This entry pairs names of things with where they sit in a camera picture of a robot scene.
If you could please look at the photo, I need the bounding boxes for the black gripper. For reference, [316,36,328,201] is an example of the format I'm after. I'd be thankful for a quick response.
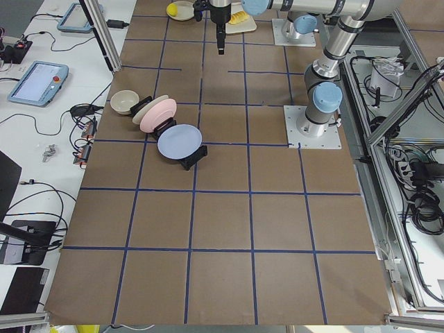
[193,0,232,55]

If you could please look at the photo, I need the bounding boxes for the blue teach pendant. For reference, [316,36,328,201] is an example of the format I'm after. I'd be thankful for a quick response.
[7,61,69,107]
[57,3,92,33]

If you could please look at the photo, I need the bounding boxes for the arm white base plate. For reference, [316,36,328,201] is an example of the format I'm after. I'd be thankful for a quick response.
[272,15,317,47]
[284,105,342,150]

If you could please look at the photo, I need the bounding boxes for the pink plate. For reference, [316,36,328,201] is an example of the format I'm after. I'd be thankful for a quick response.
[139,99,177,133]

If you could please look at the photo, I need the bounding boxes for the yellow lemon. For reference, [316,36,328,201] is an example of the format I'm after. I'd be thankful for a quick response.
[166,3,178,17]

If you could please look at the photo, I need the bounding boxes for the black dish rack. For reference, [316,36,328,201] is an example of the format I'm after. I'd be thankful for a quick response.
[130,96,207,171]

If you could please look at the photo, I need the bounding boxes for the blue plate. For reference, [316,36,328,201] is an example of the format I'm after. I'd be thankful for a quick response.
[157,124,202,160]

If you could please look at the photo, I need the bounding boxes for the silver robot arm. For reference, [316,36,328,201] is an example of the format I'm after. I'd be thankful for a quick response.
[242,1,402,137]
[193,1,317,55]

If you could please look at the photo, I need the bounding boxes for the black power adapter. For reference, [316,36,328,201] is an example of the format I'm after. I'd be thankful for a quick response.
[106,19,130,29]

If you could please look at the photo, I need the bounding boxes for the small metal clamp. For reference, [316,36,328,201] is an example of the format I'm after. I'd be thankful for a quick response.
[42,144,57,163]

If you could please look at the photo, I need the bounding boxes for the aluminium frame post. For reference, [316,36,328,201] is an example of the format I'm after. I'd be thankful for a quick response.
[79,0,122,73]

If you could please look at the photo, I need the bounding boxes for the cream rectangular tray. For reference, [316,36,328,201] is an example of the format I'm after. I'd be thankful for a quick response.
[225,16,257,34]

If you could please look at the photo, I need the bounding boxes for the beige plate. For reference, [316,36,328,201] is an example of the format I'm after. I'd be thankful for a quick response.
[133,94,169,125]

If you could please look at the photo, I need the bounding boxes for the near blue teach pendant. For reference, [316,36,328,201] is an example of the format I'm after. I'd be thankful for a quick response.
[7,61,69,107]

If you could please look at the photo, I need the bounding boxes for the yellow sliced bread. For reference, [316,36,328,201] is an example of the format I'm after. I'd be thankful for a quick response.
[228,10,250,25]

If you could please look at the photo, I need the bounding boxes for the far blue teach pendant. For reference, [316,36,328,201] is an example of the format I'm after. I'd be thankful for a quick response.
[57,3,92,33]

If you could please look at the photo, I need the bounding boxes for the black camera stand base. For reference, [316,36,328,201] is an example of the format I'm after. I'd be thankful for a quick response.
[1,220,56,266]

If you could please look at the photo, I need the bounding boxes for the beige bowl with lemon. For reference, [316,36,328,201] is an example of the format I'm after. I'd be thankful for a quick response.
[167,1,194,22]

